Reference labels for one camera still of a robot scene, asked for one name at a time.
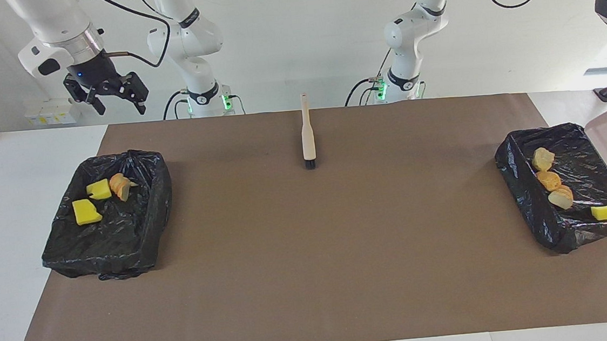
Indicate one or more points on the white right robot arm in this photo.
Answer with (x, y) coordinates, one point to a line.
(185, 39)

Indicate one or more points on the white wall socket box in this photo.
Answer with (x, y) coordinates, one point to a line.
(52, 114)

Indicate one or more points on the notched yellow sponge piece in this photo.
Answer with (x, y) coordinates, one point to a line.
(99, 190)

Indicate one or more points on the orange striped foam chunk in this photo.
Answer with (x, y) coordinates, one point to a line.
(561, 198)

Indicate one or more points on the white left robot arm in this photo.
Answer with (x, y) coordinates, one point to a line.
(417, 31)

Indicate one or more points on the bin with black bag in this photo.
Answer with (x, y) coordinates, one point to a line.
(125, 244)
(573, 225)

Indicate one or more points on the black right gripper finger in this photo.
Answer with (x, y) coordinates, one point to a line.
(83, 95)
(137, 91)

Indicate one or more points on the pale rock-like foam chunk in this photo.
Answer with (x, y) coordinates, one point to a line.
(542, 158)

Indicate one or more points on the yellow and green sponge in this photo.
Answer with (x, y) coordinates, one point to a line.
(606, 213)

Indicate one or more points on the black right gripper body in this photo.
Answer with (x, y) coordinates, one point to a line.
(95, 75)

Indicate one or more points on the brown table mat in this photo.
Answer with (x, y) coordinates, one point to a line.
(312, 278)

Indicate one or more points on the brown oblong foam piece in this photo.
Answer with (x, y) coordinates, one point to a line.
(549, 179)

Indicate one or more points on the beige hand brush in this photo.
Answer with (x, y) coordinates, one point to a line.
(308, 137)

